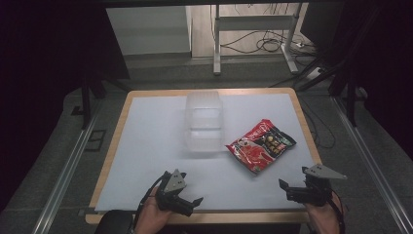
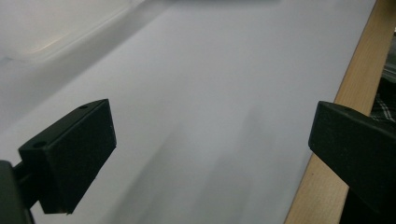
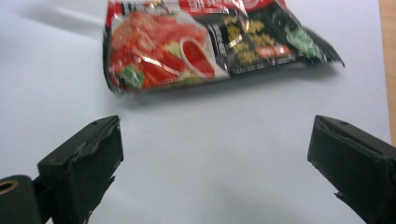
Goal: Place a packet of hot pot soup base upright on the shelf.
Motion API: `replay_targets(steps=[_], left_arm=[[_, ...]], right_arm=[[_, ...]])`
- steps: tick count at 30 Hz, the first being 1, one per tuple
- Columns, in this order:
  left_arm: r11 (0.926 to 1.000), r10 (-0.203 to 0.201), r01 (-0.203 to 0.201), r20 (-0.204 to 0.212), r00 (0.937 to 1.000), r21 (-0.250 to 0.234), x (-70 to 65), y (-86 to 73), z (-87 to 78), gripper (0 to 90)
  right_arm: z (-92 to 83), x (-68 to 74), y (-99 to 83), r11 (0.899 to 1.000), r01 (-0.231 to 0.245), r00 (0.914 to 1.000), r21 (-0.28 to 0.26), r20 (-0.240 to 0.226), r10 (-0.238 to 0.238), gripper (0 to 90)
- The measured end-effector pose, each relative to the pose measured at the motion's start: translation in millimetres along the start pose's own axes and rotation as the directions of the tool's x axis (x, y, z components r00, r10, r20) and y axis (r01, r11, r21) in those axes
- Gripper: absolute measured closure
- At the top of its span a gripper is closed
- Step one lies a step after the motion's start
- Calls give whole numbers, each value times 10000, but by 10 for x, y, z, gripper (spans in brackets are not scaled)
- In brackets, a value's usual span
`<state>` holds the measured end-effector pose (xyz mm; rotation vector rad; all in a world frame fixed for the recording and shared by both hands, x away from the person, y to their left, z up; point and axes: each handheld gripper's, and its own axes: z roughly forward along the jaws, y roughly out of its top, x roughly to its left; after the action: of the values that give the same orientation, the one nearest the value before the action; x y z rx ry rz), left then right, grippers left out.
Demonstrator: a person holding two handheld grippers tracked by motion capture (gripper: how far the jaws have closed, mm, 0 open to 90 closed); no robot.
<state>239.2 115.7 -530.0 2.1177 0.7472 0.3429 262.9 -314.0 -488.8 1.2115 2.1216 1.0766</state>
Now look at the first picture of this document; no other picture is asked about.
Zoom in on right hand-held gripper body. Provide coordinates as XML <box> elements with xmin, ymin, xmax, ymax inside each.
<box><xmin>285</xmin><ymin>163</ymin><xmax>348</xmax><ymax>208</ymax></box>

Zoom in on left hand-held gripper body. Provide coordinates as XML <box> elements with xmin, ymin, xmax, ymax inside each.
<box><xmin>155</xmin><ymin>168</ymin><xmax>196</xmax><ymax>217</ymax></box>

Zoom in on person's left hand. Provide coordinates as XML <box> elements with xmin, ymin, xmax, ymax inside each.
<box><xmin>134</xmin><ymin>187</ymin><xmax>173</xmax><ymax>234</ymax></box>

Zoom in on person's right hand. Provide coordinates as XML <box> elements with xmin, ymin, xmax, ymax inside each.
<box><xmin>304</xmin><ymin>194</ymin><xmax>343</xmax><ymax>234</ymax></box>

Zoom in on white table mat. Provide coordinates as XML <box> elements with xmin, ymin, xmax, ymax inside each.
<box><xmin>94</xmin><ymin>93</ymin><xmax>316</xmax><ymax>213</ymax></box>

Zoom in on red snack packet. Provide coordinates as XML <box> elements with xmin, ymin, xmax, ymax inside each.
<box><xmin>225</xmin><ymin>118</ymin><xmax>297</xmax><ymax>176</ymax></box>

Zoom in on clear plastic container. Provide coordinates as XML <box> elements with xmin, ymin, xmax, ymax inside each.
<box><xmin>184</xmin><ymin>90</ymin><xmax>226</xmax><ymax>154</ymax></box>

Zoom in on person's dark clothing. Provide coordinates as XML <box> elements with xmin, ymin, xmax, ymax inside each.
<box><xmin>94</xmin><ymin>209</ymin><xmax>134</xmax><ymax>234</ymax></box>

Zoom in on wooden table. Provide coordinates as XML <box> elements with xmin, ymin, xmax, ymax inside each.
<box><xmin>85</xmin><ymin>87</ymin><xmax>323</xmax><ymax>226</ymax></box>

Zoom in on black stand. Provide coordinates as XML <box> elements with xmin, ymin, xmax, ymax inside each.
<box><xmin>77</xmin><ymin>73</ymin><xmax>131</xmax><ymax>131</ymax></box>
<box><xmin>293</xmin><ymin>6</ymin><xmax>383</xmax><ymax>129</ymax></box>

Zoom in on white power strip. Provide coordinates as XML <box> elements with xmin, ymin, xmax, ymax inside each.
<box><xmin>306</xmin><ymin>66</ymin><xmax>326</xmax><ymax>81</ymax></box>

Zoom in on grey cabinet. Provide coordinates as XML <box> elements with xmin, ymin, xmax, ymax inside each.
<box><xmin>106</xmin><ymin>5</ymin><xmax>193</xmax><ymax>57</ymax></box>

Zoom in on left hand-held gripper cable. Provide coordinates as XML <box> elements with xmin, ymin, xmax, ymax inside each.
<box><xmin>131</xmin><ymin>175</ymin><xmax>168</xmax><ymax>232</ymax></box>

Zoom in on hand-held gripper cable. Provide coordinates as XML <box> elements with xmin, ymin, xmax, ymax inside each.
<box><xmin>131</xmin><ymin>175</ymin><xmax>168</xmax><ymax>232</ymax></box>
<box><xmin>326</xmin><ymin>188</ymin><xmax>347</xmax><ymax>234</ymax></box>

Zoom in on right hand-held gripper cable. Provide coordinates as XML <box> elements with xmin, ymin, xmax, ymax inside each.
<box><xmin>326</xmin><ymin>188</ymin><xmax>347</xmax><ymax>234</ymax></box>

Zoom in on thin black floor cable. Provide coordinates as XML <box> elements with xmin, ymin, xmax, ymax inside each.
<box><xmin>299</xmin><ymin>97</ymin><xmax>337</xmax><ymax>150</ymax></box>

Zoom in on metal floor rail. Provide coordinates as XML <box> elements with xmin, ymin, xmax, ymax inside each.
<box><xmin>331</xmin><ymin>97</ymin><xmax>413</xmax><ymax>234</ymax></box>
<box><xmin>31</xmin><ymin>102</ymin><xmax>102</xmax><ymax>234</ymax></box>

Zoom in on black floor socket frame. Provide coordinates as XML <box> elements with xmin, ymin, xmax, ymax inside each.
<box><xmin>85</xmin><ymin>129</ymin><xmax>107</xmax><ymax>153</ymax></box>

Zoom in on black floor cables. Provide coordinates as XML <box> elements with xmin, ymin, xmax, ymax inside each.
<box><xmin>219</xmin><ymin>29</ymin><xmax>318</xmax><ymax>56</ymax></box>

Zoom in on white metal desk frame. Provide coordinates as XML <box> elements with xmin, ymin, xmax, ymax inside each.
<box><xmin>211</xmin><ymin>3</ymin><xmax>304</xmax><ymax>76</ymax></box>

